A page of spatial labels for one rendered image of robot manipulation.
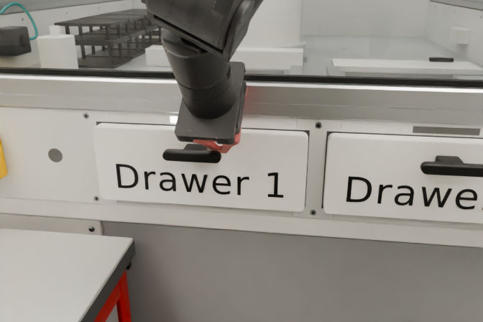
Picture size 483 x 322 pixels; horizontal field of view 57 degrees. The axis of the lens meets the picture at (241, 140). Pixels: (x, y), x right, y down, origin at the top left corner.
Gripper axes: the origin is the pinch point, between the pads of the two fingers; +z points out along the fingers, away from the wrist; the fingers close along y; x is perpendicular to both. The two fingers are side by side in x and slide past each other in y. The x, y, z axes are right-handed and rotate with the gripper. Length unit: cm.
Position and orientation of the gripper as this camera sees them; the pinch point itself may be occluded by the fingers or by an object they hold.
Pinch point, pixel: (222, 136)
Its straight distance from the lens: 57.1
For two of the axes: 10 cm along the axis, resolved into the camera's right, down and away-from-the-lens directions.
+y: 1.3, -8.8, 4.6
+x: -9.9, -0.6, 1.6
